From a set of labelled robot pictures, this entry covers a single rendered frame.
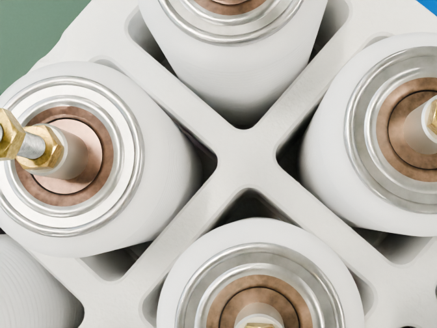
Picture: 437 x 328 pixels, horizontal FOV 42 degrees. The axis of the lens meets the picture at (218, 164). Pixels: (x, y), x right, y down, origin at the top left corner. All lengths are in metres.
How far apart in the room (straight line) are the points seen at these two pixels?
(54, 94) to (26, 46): 0.30
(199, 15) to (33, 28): 0.32
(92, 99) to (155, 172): 0.05
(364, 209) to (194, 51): 0.11
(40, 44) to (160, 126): 0.31
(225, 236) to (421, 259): 0.13
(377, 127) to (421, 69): 0.03
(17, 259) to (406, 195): 0.21
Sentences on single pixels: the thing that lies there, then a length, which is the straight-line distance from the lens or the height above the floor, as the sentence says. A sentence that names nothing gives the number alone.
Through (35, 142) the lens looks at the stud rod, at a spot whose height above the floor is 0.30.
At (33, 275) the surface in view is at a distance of 0.35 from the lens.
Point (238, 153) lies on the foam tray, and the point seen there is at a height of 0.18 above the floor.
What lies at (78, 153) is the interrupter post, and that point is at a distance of 0.26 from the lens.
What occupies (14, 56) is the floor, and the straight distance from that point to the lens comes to 0.58.
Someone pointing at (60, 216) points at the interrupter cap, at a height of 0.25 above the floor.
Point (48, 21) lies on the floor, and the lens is 0.58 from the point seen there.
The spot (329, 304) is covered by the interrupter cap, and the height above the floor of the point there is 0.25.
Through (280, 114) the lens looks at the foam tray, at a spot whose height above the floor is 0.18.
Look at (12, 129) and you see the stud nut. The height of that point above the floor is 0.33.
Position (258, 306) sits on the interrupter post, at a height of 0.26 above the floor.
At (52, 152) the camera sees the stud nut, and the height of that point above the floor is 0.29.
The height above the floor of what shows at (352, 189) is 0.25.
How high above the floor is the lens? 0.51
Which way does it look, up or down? 84 degrees down
